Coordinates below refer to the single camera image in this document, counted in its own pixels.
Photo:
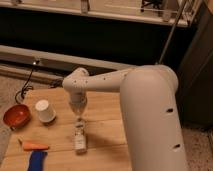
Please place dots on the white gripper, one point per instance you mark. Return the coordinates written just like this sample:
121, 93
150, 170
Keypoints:
78, 107

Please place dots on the small white bottle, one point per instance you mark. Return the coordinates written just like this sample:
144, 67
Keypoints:
80, 141

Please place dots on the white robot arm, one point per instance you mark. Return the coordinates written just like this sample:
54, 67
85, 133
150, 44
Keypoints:
149, 112

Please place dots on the white paper cup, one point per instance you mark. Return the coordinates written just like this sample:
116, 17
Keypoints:
45, 111

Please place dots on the red bowl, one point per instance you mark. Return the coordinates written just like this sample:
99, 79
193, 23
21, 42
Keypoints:
17, 116

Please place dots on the orange toy carrot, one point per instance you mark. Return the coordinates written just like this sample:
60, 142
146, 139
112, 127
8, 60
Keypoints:
29, 145

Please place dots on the blue cloth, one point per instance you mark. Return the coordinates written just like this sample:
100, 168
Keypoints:
36, 161

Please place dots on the metal pole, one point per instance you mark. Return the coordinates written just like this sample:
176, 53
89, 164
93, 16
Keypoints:
178, 16

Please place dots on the long grey baseboard rail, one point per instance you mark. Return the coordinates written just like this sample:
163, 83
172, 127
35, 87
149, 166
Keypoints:
27, 56

